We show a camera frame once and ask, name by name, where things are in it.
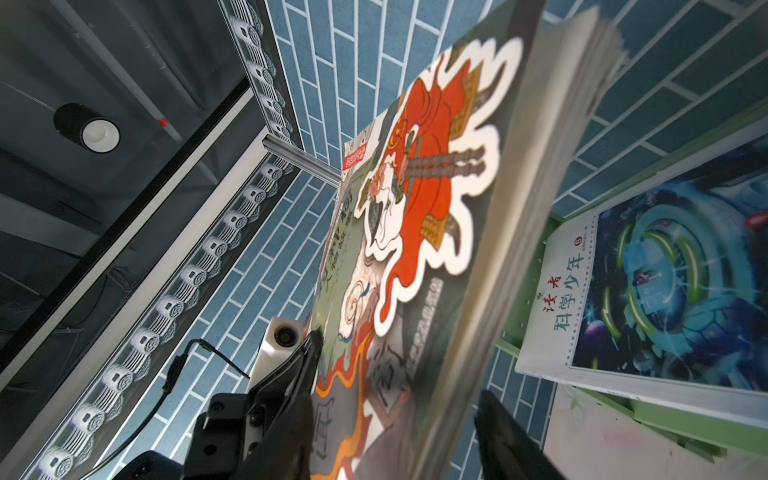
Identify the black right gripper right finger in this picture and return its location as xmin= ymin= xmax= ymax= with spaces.
xmin=474 ymin=390 xmax=564 ymax=480

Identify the blue sci-fi magazine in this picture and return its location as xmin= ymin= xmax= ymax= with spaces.
xmin=515 ymin=133 xmax=768 ymax=430

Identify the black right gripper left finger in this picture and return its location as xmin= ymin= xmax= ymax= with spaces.
xmin=239 ymin=330 xmax=323 ymax=479

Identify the green wooden two-tier shelf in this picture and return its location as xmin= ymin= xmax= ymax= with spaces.
xmin=494 ymin=107 xmax=768 ymax=460

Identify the black ceiling spotlight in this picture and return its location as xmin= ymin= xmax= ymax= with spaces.
xmin=53 ymin=103 xmax=121 ymax=154

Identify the green red illustrated comic book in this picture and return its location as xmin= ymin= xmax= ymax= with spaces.
xmin=309 ymin=1 xmax=623 ymax=479

